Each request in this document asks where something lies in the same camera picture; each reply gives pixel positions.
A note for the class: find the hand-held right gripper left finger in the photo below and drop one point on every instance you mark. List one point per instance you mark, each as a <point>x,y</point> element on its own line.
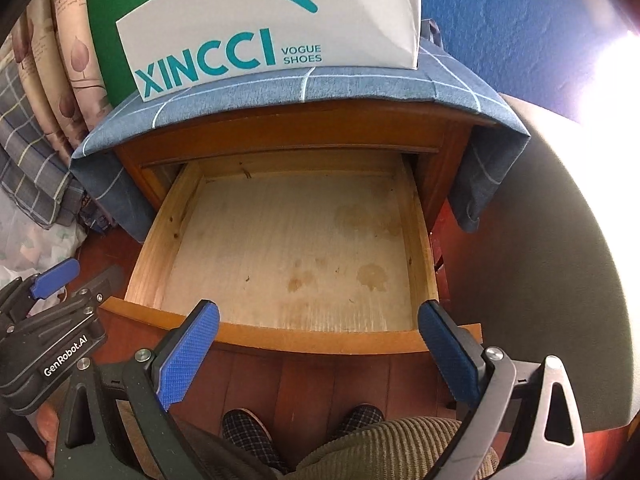
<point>187,355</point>

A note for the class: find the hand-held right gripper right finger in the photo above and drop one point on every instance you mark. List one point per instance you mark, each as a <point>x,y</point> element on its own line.
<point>447,355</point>

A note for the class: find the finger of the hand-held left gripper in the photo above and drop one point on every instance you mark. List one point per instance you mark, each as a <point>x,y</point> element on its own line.
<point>55,278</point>
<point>95,295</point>

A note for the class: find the person's left hand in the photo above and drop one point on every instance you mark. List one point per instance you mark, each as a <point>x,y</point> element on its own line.
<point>45,425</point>

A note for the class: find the white leaf-print sheet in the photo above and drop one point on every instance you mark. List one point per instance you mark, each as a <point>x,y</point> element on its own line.
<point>30,245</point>

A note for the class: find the person's right leg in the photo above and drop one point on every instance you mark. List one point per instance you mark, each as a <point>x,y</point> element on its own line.
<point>390,450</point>

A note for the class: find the grey plaid bedding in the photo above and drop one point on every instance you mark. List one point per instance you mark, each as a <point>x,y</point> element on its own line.
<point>30,170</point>

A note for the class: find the beige floral fabric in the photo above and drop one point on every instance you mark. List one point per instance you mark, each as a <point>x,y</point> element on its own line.
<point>75,60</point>

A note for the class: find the blue checked cloth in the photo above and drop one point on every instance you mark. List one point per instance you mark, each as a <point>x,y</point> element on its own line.
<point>350,82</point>

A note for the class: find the white shoe box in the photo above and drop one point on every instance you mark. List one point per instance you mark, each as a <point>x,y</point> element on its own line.
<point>300,20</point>

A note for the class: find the blue foam wall panel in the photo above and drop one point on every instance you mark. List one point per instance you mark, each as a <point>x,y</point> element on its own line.
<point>525,20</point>

